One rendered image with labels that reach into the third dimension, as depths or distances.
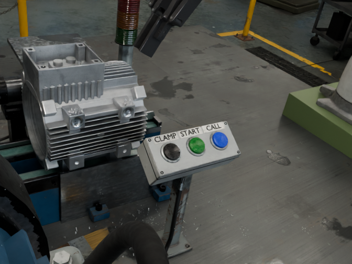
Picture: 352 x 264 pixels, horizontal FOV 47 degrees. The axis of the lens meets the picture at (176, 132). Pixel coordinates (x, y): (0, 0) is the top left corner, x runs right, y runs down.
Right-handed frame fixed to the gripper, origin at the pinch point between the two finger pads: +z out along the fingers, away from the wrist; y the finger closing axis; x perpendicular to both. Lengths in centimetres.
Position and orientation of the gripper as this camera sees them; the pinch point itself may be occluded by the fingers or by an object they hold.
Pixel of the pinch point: (151, 35)
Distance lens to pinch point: 76.1
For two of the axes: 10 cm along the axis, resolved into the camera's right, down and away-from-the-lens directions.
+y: 5.1, 5.3, -6.8
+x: 6.6, 2.6, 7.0
